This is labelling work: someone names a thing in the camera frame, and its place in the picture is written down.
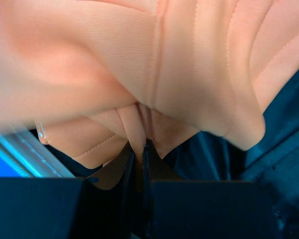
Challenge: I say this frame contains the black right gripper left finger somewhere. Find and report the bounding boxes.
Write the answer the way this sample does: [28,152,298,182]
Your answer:
[0,159,131,239]

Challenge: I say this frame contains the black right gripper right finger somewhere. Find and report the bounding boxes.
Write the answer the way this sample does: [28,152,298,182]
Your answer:
[143,140,281,239]

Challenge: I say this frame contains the pink suitcase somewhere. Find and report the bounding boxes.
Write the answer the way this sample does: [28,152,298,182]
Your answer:
[0,0,299,168]

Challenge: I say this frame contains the blue zip jacket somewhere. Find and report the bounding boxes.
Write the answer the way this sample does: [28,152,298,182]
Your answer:
[0,129,75,178]

